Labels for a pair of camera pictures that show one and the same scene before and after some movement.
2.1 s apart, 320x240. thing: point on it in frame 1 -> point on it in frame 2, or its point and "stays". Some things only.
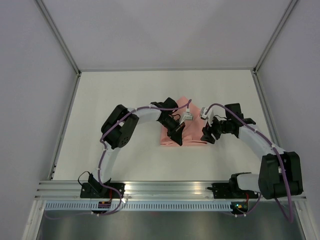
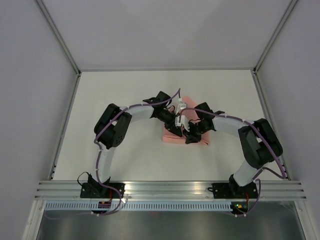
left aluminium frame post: (42, 6) stays
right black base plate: (231, 191) stays
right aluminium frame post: (289, 8) stays
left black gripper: (176, 134) -> (171, 126)
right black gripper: (208, 130) -> (190, 137)
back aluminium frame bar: (165, 69) stays
